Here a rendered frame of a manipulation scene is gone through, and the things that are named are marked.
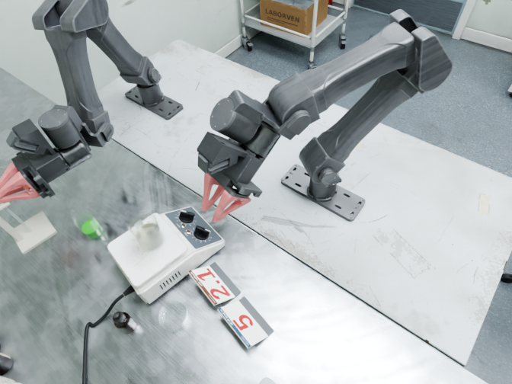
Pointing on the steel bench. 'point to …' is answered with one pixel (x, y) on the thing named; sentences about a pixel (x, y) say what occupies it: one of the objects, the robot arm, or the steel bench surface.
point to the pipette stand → (22, 234)
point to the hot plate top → (122, 248)
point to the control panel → (193, 228)
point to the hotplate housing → (180, 267)
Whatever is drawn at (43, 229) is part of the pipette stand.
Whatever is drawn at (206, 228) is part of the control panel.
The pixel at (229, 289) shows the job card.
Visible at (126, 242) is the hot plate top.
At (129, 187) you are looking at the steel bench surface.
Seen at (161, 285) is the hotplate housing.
